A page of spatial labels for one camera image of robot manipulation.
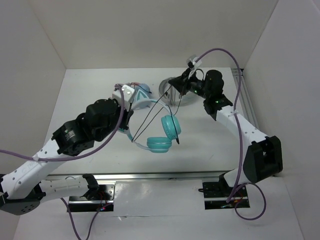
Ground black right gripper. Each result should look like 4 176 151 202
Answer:
168 68 210 100

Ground black headphone cable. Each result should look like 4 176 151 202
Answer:
131 82 186 145

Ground teal cat-ear headphones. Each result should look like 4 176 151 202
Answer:
119 97 182 154

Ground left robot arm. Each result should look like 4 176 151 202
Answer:
0 98 133 216

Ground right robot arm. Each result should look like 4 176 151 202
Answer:
168 70 283 196

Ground grey white headphones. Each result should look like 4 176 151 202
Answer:
158 77 198 107

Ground pink blue cat-ear headphones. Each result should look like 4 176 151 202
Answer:
125 82 152 94

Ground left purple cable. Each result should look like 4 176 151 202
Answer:
0 87 126 240

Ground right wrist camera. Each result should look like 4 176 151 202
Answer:
186 55 202 79

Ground aluminium right rail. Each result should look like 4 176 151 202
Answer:
231 68 260 129

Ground aluminium rail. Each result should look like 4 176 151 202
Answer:
231 68 260 129
47 169 251 183

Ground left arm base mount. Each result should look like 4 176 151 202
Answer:
67 182 116 213

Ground aluminium front rail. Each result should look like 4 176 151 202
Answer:
47 169 251 183

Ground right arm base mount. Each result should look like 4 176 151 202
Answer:
198 182 250 210

